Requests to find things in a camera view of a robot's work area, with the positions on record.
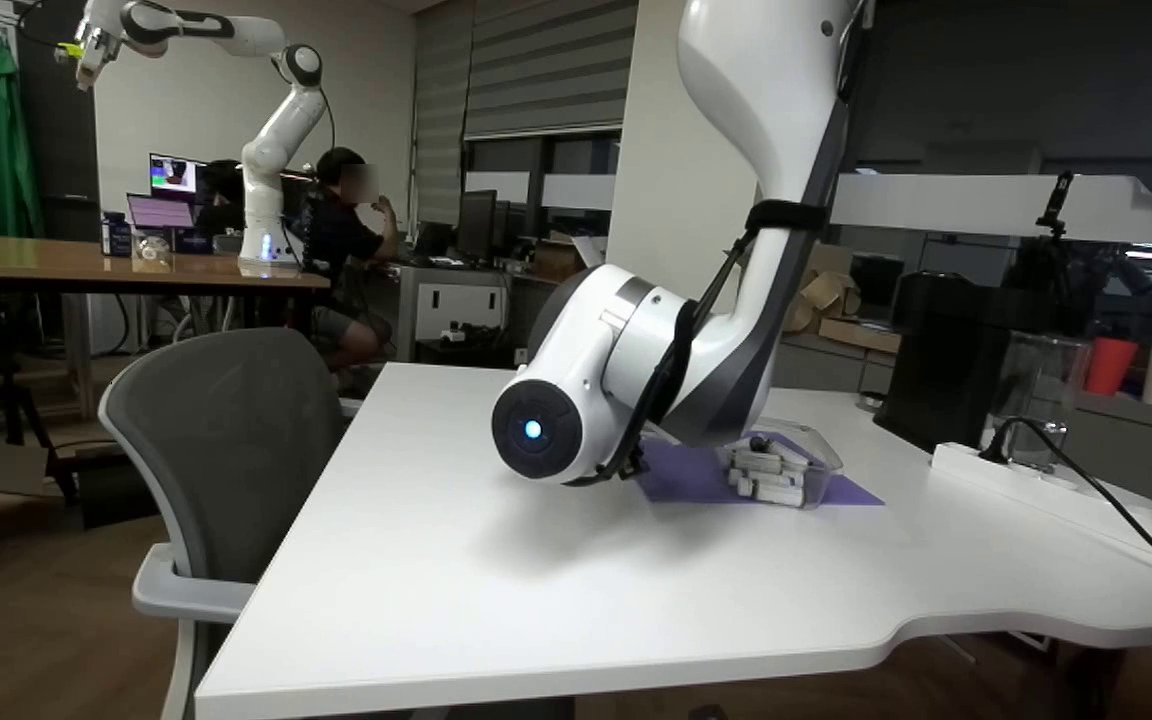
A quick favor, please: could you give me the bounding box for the small clear storage box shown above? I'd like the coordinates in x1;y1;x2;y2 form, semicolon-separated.
721;422;845;507

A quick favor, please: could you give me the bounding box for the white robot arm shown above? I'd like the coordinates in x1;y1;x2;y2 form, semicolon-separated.
487;0;870;484

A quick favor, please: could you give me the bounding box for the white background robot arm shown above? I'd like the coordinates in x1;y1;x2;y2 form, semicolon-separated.
54;0;327;267

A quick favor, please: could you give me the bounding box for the cardboard box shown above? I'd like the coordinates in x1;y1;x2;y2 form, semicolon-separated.
789;274;861;332

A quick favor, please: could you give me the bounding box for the white cabinet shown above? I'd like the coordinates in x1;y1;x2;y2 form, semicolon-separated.
394;263;511;355

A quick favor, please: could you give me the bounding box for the purple mat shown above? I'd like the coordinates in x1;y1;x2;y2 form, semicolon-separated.
636;441;877;507

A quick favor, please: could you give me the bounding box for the seated person in black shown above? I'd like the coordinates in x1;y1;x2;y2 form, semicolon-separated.
305;148;399;374

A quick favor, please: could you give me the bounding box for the grey office chair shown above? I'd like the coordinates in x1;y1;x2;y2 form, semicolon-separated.
97;327;347;720

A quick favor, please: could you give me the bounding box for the background monitor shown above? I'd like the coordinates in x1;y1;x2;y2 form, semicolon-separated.
146;154;200;195

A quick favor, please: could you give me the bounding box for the laptop with pink screen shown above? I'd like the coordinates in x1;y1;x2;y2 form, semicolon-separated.
126;192;191;256

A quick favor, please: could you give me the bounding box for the red cup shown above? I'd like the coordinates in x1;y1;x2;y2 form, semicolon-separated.
1083;337;1134;396

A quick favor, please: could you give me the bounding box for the black tripod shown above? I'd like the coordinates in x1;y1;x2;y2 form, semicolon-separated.
0;304;53;452

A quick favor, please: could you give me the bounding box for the wooden background table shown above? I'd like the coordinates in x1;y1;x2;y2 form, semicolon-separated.
0;236;325;298

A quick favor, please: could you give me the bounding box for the black cable on table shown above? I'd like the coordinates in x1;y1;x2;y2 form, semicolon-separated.
979;413;1152;598

